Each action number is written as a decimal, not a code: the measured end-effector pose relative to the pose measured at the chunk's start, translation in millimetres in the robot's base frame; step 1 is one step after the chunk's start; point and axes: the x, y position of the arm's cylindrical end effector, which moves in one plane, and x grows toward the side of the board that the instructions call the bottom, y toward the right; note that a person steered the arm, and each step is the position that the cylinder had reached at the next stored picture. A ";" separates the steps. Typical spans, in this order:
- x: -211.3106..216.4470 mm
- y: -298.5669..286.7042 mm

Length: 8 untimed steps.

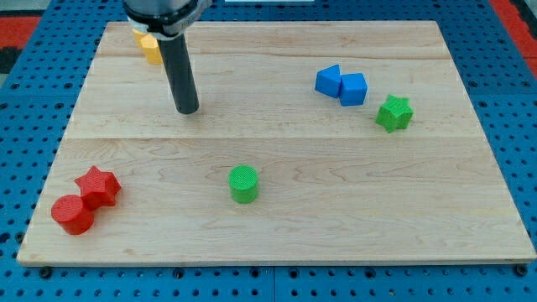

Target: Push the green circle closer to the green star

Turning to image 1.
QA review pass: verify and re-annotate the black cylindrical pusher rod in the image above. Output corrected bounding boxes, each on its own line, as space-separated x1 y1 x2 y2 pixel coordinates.
158 34 199 114

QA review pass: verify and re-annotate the red star block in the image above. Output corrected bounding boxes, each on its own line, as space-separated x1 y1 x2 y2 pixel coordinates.
75 166 121 211

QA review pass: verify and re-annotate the green star block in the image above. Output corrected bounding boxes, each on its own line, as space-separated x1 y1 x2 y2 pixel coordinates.
375 94 414 133

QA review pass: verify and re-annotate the yellow hexagon block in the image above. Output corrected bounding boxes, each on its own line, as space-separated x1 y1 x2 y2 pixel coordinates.
140 34 163 65

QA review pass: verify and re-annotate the yellow block behind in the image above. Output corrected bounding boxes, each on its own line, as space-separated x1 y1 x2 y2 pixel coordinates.
132 29 146 48

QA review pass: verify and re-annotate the green cylinder block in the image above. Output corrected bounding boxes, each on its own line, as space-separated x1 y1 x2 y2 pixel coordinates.
228 165 258 204

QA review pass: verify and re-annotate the blue triangular block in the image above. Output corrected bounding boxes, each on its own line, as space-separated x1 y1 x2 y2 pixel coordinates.
315 65 341 98

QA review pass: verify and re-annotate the wooden board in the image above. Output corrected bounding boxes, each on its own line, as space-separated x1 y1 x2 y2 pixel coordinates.
18 21 536 267

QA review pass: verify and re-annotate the blue cube block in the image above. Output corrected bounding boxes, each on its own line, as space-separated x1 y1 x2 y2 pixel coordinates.
339 73 368 107

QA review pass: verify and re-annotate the red cylinder block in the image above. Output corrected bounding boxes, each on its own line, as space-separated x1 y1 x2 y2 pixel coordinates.
50 195 94 235

